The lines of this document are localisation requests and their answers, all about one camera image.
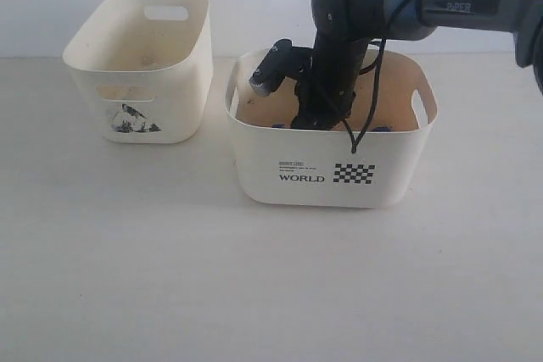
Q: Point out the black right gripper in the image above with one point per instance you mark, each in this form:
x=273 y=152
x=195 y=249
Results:
x=326 y=90

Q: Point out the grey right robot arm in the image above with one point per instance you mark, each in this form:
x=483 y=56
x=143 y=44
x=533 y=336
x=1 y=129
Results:
x=344 y=29

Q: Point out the blue-capped tube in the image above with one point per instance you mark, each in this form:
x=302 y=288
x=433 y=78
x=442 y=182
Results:
x=281 y=126
x=382 y=129

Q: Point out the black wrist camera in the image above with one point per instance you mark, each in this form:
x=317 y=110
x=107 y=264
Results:
x=283 y=60

